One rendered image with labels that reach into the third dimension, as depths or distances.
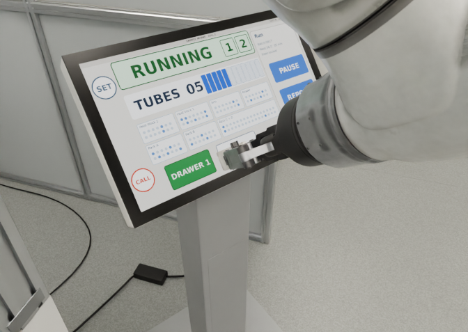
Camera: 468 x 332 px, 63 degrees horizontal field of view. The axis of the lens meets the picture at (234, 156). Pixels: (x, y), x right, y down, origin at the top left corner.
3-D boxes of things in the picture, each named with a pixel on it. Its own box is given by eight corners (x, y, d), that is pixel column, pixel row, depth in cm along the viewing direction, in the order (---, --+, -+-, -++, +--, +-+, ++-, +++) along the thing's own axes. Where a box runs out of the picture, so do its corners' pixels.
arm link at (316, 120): (315, 69, 29) (274, 93, 35) (359, 178, 30) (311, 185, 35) (388, 45, 34) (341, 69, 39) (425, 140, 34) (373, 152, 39)
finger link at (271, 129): (297, 153, 42) (287, 158, 41) (246, 168, 51) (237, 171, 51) (283, 120, 42) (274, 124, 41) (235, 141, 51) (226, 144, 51)
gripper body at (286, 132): (344, 76, 39) (290, 102, 47) (281, 99, 35) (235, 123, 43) (371, 145, 39) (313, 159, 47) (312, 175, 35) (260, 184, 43)
